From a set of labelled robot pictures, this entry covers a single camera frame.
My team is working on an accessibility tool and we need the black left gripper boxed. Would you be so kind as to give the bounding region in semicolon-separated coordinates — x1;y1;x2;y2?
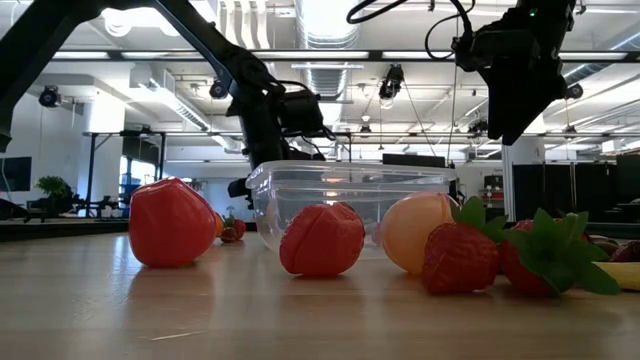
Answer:
227;79;286;210

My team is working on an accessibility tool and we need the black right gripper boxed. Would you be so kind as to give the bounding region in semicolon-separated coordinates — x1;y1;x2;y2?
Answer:
487;0;576;146

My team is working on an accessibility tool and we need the small strawberry with leaves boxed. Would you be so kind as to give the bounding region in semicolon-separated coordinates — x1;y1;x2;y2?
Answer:
220;214;240;245

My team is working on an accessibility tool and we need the glossy red plastic fruit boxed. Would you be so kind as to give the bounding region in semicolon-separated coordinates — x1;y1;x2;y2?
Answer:
128;176;220;269

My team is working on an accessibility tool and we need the clear plastic tupperware container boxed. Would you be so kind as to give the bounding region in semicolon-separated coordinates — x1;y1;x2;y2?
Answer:
244;159;457;261

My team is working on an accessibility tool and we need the large strawberry with leaves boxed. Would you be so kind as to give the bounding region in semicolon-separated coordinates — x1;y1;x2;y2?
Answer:
498;207;622;297
421;196;509;296

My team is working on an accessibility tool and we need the pale orange plastic peach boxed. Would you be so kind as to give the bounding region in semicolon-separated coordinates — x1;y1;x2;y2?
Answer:
379;192;461;276

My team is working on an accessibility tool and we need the yellow banana toy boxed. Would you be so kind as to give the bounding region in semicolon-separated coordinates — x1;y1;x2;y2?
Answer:
594;261;640;293

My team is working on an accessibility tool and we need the black background monitor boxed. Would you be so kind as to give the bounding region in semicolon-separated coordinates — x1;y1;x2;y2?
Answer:
382;153;447;169

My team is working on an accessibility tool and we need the background potted plant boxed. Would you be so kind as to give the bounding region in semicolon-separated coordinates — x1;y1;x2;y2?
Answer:
33;175;71;217

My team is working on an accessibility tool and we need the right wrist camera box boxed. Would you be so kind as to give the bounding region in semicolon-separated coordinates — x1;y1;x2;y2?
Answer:
452;27;501;72

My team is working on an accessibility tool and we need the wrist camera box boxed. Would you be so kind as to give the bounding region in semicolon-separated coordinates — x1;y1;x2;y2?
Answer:
279;91;326;137
452;27;501;72

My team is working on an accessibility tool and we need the black partition wall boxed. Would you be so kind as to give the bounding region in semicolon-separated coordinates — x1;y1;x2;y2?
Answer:
512;160;617;224

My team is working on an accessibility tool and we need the black right camera cable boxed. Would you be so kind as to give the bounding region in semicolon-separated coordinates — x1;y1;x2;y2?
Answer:
346;0;474;62

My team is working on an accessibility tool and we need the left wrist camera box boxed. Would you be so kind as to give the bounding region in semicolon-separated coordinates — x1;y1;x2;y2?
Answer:
279;91;326;137

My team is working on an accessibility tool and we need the background black frame rig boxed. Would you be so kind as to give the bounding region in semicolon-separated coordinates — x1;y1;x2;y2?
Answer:
82;129;354;220

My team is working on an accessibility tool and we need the silver ceiling duct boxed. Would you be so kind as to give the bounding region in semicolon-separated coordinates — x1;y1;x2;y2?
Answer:
294;0;362;99

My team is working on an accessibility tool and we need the dark wall monitor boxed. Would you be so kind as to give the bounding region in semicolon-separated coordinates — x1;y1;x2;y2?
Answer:
0;156;33;193

